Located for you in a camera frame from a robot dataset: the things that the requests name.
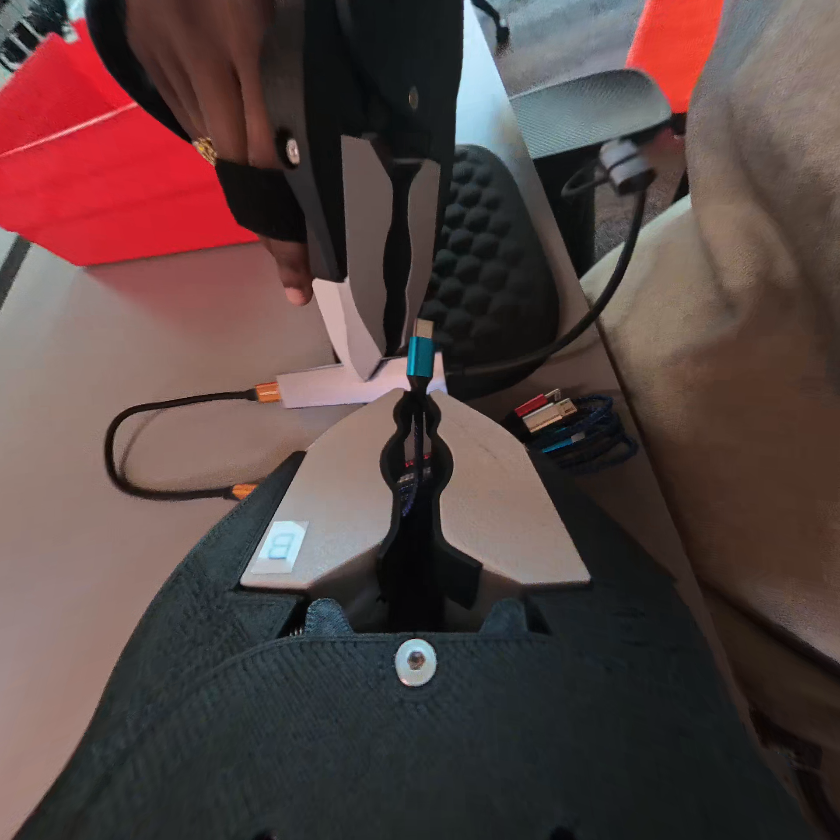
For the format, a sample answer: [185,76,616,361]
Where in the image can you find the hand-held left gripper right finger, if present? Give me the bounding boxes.
[420,390,592,632]

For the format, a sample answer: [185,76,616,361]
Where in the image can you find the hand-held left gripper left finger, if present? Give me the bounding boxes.
[239,388,421,632]

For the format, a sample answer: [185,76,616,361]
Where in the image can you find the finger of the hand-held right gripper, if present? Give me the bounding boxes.
[392,156,444,358]
[314,134,411,383]

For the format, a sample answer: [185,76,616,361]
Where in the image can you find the short black cable orange plugs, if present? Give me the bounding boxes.
[104,381,284,503]

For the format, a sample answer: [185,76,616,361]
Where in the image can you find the blue usb-c cable teal plug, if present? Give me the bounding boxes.
[392,318,439,526]

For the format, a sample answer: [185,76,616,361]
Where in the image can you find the person's right hand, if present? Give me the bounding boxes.
[125,0,316,306]

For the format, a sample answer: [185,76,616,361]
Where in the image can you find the black honeycomb cushion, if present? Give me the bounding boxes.
[420,144,562,401]

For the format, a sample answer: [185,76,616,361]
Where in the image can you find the red plastic bin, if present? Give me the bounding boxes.
[0,18,260,266]

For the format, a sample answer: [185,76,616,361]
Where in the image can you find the orange object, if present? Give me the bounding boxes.
[626,0,723,112]

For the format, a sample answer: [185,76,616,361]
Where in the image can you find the bundle of blue braided cables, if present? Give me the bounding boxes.
[502,387,641,473]

